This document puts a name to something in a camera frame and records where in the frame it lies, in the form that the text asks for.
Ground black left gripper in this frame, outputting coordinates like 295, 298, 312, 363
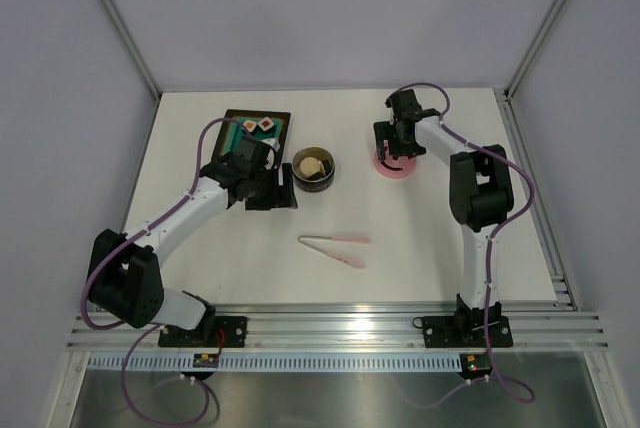
247, 163, 297, 210

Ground round steel lunch box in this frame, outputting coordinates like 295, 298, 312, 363
292, 146, 336, 193

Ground round cream rice cake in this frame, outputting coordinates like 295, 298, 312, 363
299, 157, 323, 179

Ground pink lunch box lid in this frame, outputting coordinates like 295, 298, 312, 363
374, 153, 417, 180

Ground steel tongs with pink tips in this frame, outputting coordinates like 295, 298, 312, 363
297, 235, 371, 269

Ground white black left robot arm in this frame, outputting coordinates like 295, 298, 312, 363
81, 136, 297, 346

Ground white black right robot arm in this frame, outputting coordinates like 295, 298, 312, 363
373, 85, 514, 348

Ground red centre sushi roll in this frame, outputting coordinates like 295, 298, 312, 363
258, 117, 275, 132

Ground orange centre sushi roll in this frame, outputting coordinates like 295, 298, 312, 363
243, 119, 257, 133

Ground black teal square plate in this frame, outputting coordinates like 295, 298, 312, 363
211, 109, 291, 167

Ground right aluminium frame post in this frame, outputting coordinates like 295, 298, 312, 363
503, 0, 601, 99

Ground aluminium frame post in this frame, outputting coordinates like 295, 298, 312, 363
503, 0, 601, 99
69, 0, 162, 99

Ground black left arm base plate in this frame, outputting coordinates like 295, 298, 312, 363
158, 315, 248, 348

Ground aluminium front rail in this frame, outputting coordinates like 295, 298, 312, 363
66, 314, 610, 352

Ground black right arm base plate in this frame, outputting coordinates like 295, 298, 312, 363
421, 315, 514, 349

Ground left aluminium frame post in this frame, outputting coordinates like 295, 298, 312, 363
69, 0, 162, 99

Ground white slotted cable duct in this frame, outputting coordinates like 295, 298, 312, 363
87, 351, 474, 370

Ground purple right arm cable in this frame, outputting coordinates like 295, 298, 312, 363
387, 81, 536, 407

